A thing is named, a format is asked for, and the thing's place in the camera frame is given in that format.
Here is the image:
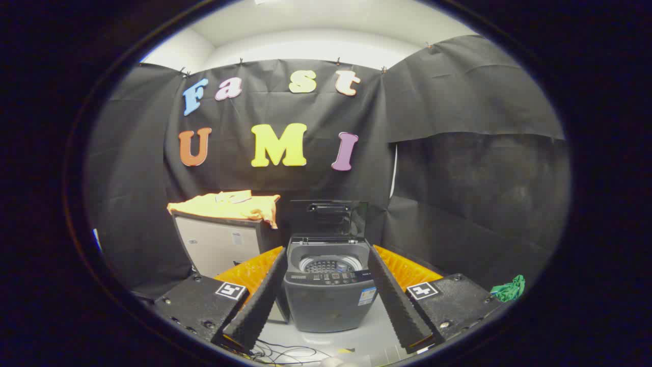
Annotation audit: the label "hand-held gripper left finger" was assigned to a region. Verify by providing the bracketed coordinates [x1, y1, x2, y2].
[153, 246, 289, 355]

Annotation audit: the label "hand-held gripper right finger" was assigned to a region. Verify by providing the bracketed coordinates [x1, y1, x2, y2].
[366, 245, 502, 355]

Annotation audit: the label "grey washing machine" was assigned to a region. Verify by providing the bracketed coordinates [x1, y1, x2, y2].
[283, 233, 378, 333]

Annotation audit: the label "orange polo shirt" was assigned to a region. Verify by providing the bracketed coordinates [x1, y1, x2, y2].
[167, 190, 281, 229]

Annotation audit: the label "dark washing machine lid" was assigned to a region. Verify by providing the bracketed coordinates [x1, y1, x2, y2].
[290, 200, 368, 239]

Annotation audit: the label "white cabinet with dark top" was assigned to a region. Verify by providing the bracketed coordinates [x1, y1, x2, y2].
[171, 212, 291, 324]

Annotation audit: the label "green cloth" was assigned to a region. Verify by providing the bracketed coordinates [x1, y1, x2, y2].
[491, 275, 526, 302]

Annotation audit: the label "black backdrop cloth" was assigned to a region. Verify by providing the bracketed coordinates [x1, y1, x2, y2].
[84, 35, 571, 301]

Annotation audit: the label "thin black floor cables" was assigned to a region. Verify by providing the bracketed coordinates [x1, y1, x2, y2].
[250, 339, 332, 365]

